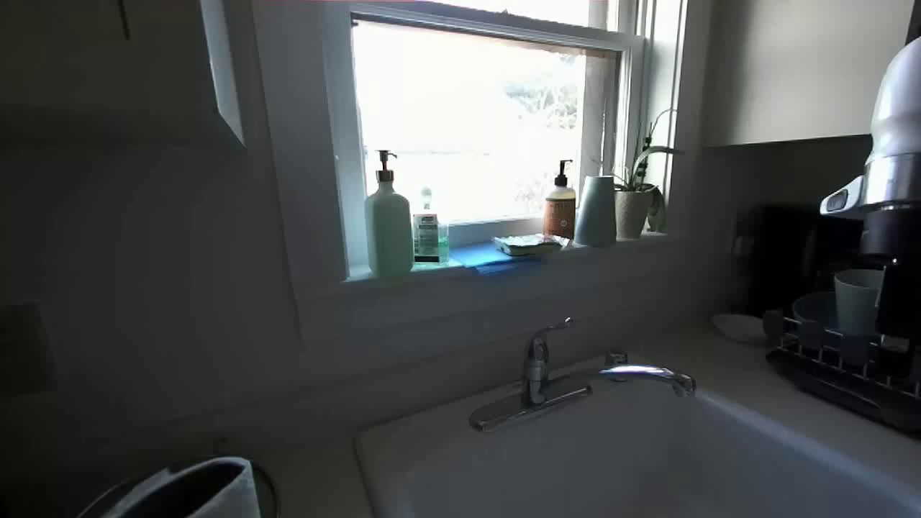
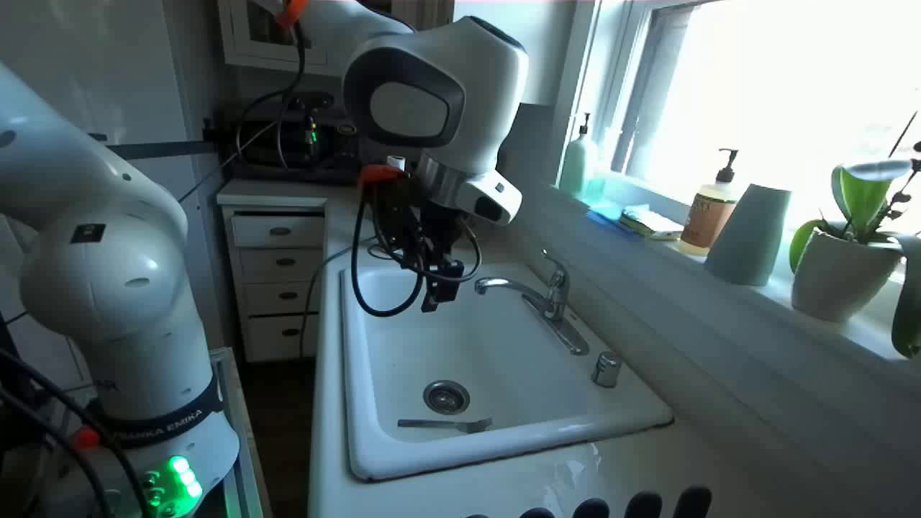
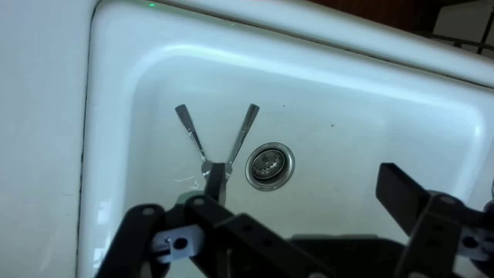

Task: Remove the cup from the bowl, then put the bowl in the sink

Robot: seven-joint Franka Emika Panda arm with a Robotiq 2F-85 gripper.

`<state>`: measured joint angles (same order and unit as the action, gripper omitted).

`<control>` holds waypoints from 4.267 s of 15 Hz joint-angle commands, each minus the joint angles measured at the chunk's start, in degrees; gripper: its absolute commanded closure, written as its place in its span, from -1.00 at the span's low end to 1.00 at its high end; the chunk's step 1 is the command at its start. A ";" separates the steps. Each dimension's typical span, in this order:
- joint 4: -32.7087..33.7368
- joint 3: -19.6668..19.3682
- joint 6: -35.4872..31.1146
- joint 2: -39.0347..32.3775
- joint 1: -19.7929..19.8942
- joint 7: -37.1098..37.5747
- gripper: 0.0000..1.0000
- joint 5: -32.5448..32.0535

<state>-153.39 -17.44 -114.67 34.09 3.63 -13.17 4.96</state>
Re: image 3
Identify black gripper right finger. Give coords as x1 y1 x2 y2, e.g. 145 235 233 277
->
375 162 494 278

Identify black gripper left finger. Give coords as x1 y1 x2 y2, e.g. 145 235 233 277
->
94 164 330 278

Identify steel sink drain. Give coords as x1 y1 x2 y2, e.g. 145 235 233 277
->
244 142 295 192

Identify white ceramic sink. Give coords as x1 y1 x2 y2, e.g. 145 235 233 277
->
79 0 494 278

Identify silver spoon left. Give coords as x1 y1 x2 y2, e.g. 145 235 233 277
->
174 104 212 178

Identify black wire dish rack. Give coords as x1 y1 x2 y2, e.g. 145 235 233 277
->
429 0 494 59

